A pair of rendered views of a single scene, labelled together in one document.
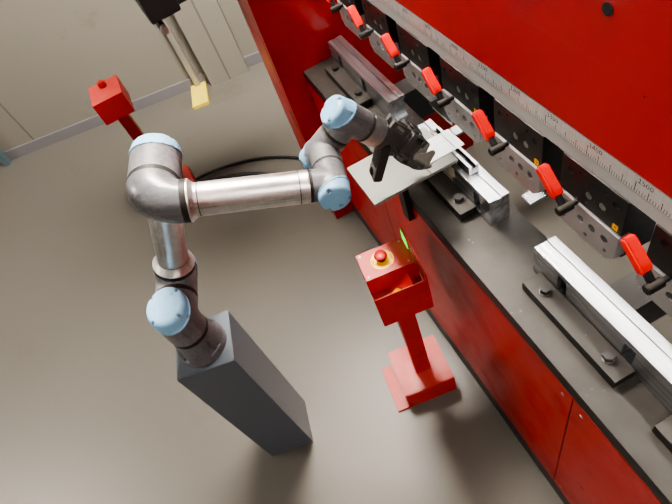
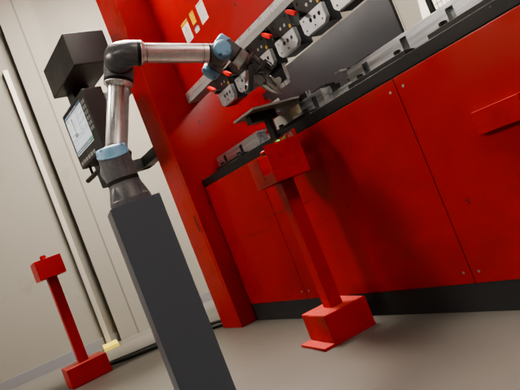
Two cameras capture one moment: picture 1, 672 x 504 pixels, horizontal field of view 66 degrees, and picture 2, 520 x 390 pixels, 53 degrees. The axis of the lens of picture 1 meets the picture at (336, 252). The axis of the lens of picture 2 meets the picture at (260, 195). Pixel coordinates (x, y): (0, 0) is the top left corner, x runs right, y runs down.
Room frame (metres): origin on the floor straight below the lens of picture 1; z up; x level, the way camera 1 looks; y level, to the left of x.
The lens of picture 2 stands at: (-0.96, 0.92, 0.58)
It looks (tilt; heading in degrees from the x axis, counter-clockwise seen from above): 2 degrees up; 334
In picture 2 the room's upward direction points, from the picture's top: 22 degrees counter-clockwise
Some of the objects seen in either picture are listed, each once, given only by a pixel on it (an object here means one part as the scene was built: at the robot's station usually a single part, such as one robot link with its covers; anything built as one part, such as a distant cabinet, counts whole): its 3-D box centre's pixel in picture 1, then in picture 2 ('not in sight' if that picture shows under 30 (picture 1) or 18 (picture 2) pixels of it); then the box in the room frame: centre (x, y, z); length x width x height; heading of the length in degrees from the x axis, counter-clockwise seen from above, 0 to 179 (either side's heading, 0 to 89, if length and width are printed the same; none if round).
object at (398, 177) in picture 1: (400, 164); (266, 110); (1.06, -0.27, 1.00); 0.26 x 0.18 x 0.01; 96
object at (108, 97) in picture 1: (145, 146); (66, 316); (2.61, 0.73, 0.42); 0.25 x 0.20 x 0.83; 96
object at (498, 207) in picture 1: (458, 169); (303, 113); (1.02, -0.42, 0.92); 0.39 x 0.06 x 0.10; 6
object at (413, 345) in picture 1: (410, 331); (308, 242); (0.89, -0.12, 0.39); 0.06 x 0.06 x 0.54; 88
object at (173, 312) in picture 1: (175, 314); (116, 162); (0.94, 0.48, 0.94); 0.13 x 0.12 x 0.14; 172
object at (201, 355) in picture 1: (195, 336); (127, 191); (0.93, 0.48, 0.82); 0.15 x 0.15 x 0.10
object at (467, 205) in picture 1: (439, 183); (295, 124); (1.03, -0.36, 0.89); 0.30 x 0.05 x 0.03; 6
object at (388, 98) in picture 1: (365, 76); (242, 152); (1.62, -0.36, 0.92); 0.50 x 0.06 x 0.10; 6
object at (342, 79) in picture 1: (347, 85); (232, 162); (1.66, -0.29, 0.89); 0.30 x 0.05 x 0.03; 6
